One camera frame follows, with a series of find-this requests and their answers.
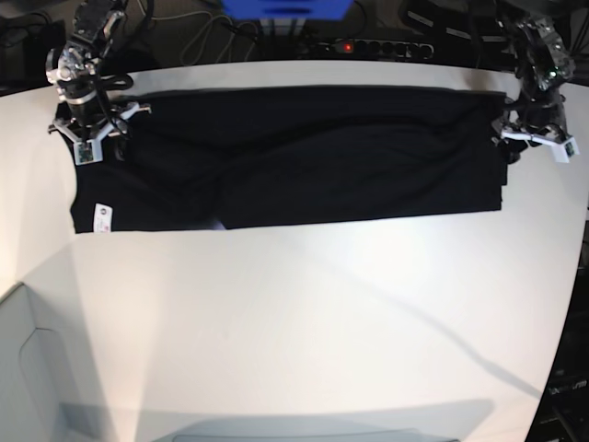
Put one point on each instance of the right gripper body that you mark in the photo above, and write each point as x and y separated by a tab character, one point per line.
113	122

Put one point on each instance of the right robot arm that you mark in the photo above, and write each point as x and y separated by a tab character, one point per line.
75	72

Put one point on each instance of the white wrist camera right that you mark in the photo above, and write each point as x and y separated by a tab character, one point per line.
87	152

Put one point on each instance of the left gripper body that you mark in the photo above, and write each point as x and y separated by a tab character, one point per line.
537	120

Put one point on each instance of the black T-shirt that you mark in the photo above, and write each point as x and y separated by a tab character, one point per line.
287	156

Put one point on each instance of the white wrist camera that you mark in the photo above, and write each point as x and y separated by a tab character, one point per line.
87	152
563	152

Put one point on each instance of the blue box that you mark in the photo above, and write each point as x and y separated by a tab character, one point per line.
292	9

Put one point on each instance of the black power strip red light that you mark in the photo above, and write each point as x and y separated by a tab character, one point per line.
361	48

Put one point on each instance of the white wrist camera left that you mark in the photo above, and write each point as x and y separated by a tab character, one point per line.
563	152

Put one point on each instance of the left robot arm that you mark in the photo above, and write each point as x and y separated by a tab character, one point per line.
543	64

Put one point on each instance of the white garment label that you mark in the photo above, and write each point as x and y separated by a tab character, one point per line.
102	219

